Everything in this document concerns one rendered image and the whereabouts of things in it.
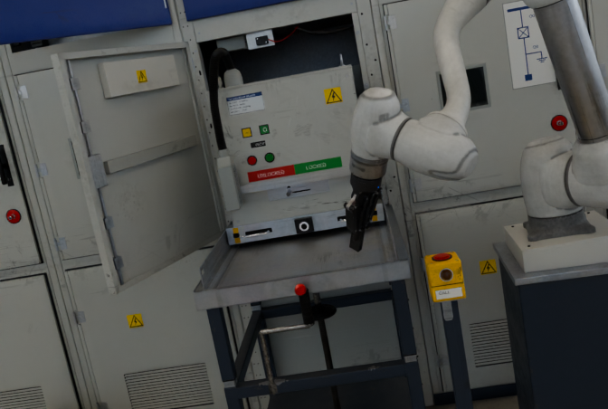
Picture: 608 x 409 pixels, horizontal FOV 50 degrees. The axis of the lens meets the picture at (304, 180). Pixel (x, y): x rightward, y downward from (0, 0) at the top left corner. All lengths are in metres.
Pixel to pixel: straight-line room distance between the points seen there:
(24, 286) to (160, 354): 0.61
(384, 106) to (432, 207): 1.13
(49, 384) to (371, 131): 1.97
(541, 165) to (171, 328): 1.56
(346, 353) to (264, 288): 0.88
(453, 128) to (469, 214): 1.13
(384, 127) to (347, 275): 0.56
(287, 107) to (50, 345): 1.43
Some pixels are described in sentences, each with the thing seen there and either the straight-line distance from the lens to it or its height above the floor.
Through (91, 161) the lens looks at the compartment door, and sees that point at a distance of 2.05.
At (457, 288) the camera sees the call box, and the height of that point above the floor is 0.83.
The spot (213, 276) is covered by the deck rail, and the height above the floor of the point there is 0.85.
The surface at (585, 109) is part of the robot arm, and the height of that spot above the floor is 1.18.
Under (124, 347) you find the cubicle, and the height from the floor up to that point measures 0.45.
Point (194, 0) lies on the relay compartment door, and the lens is 2.47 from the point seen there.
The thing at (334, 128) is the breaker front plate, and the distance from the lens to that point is 2.16.
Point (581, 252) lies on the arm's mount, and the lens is 1.94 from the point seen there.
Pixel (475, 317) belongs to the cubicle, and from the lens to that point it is 2.65.
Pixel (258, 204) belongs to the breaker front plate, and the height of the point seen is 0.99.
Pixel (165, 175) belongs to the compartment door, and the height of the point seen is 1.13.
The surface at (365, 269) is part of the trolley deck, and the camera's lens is 1.84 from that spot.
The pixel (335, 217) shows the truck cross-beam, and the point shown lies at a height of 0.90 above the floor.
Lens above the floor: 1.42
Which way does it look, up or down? 10 degrees down
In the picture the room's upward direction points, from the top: 11 degrees counter-clockwise
